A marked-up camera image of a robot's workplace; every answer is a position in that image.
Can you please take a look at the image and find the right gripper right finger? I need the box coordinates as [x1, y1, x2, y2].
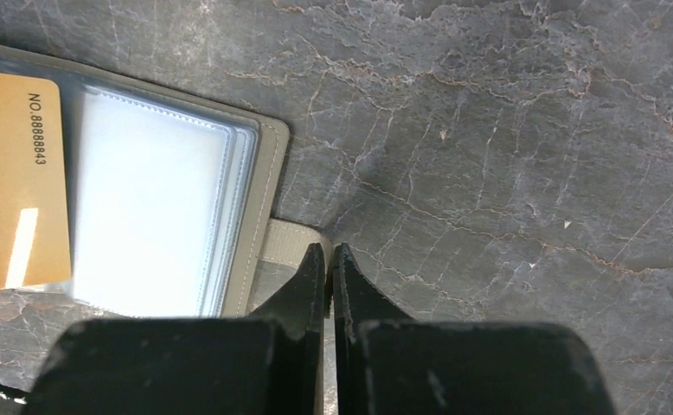
[331, 244, 614, 414]

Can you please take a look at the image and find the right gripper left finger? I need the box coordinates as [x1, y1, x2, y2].
[24, 244, 325, 414]

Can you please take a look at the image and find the olive card holder wallet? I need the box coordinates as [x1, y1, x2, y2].
[0, 45, 333, 317]

